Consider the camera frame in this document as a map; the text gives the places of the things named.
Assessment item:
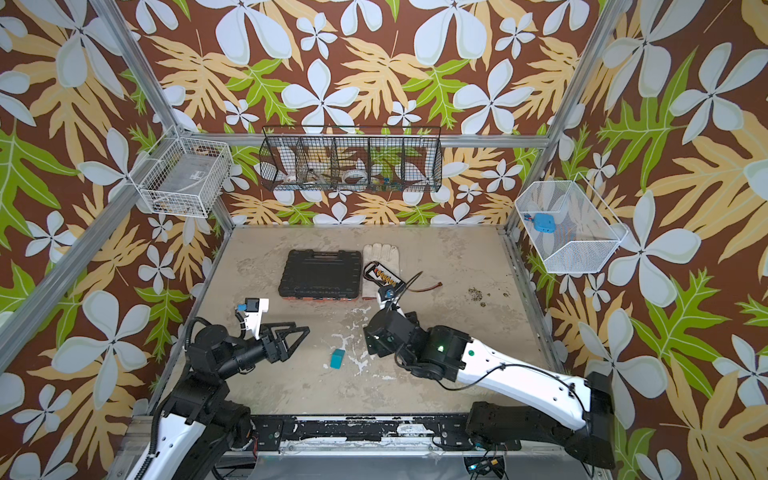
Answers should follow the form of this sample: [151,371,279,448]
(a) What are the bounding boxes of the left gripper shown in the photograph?
[216,318,309,384]

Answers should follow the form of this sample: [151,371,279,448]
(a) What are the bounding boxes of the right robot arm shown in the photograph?
[364,307,616,470]

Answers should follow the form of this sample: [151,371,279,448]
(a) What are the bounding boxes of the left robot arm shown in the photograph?
[127,317,310,479]

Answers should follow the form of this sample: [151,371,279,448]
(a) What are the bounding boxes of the teal block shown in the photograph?
[329,349,346,369]

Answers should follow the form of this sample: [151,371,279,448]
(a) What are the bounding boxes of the black charging board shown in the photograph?
[363,261,406,292]

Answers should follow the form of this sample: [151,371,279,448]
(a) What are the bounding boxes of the black red tool case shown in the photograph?
[278,249,362,300]

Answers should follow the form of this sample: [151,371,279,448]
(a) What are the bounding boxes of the beige work glove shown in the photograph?
[361,243,400,300]

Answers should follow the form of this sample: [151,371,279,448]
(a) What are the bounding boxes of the blue object in basket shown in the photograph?
[532,213,557,234]

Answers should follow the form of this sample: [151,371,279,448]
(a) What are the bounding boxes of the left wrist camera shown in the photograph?
[235,298,269,339]

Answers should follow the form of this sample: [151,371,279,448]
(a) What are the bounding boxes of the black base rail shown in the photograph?
[251,413,507,453]

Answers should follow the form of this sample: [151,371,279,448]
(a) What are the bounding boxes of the aluminium frame post left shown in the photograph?
[91,1,234,232]

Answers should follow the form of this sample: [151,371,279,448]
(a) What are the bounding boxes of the aluminium frame post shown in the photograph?
[503,0,637,232]
[91,1,234,232]

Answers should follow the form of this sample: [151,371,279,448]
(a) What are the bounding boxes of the black wire basket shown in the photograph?
[256,125,444,192]

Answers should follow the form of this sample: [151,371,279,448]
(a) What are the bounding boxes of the white wire basket left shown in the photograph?
[131,127,233,218]

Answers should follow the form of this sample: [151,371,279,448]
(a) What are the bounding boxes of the white wire basket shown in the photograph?
[515,174,629,276]
[131,127,233,218]

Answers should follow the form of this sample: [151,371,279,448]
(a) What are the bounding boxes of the white wire basket right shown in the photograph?
[515,174,629,276]

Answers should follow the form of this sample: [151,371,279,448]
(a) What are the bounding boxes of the aluminium frame post right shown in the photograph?
[503,0,637,232]

